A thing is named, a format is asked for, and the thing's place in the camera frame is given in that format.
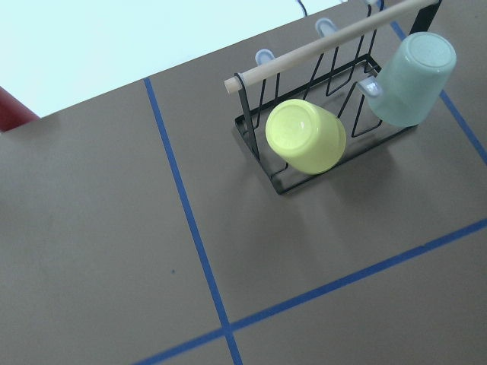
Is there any light green plastic cup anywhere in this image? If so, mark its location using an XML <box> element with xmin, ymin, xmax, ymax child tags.
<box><xmin>368</xmin><ymin>32</ymin><xmax>457</xmax><ymax>128</ymax></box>

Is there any black wire cup rack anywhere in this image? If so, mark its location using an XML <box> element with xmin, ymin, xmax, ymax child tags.
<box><xmin>223</xmin><ymin>0</ymin><xmax>443</xmax><ymax>196</ymax></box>

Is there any yellow plastic cup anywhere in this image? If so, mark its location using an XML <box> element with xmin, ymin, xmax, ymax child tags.
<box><xmin>265</xmin><ymin>99</ymin><xmax>346</xmax><ymax>175</ymax></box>

